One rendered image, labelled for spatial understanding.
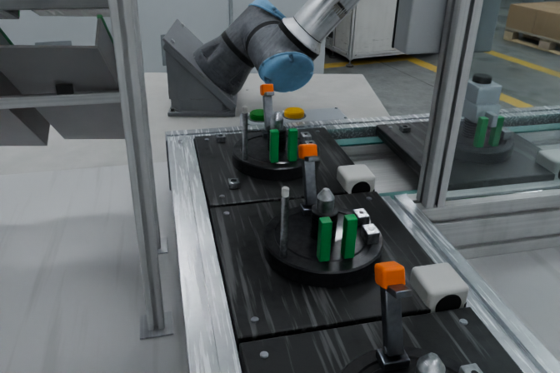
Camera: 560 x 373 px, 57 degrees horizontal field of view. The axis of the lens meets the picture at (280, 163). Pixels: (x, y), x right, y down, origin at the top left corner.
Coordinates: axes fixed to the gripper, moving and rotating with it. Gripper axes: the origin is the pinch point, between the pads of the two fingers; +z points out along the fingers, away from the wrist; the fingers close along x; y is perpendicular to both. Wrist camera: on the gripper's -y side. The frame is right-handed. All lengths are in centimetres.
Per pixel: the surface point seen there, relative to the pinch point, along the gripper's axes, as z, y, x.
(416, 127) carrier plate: 26.3, -10.9, -33.7
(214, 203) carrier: 26.3, -31.1, 6.3
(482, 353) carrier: 26, -62, -15
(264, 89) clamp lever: 16.7, -12.7, -4.4
